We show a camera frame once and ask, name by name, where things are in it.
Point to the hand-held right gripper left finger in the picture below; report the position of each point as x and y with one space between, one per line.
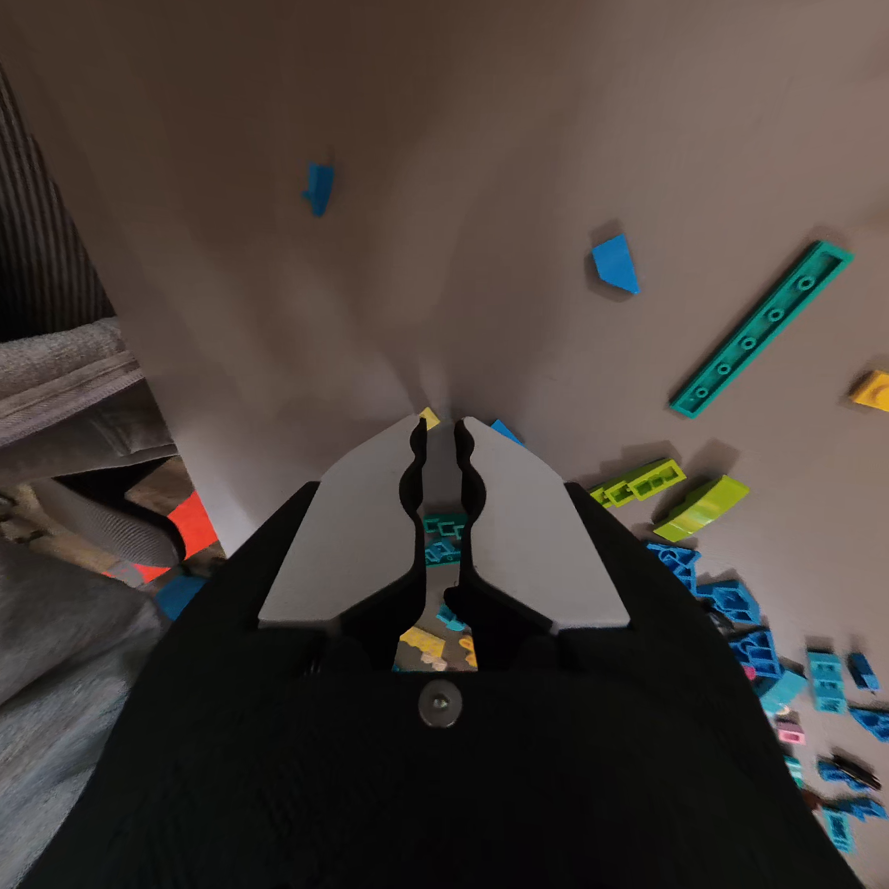
347 535

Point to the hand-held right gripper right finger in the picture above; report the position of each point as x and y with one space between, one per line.
542 549

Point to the grey desk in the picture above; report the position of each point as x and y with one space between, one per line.
486 173

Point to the teal open brick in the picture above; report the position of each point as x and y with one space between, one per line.
444 538

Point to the lime green curved brick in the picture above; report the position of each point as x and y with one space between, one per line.
701 507

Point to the blue pink brick pile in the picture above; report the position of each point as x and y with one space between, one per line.
729 601

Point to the grey and orange shoe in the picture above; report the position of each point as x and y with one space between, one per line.
139 528

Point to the blue wedge brick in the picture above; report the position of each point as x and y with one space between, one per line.
615 264

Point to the long teal plate brick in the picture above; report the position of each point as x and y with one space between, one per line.
760 326

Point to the person's grey sweater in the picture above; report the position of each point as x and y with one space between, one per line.
62 389

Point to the person's grey trousers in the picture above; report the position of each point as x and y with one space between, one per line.
55 694

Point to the yellow square tile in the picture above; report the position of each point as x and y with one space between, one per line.
874 390

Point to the person's striped shirt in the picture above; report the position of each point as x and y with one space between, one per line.
35 243

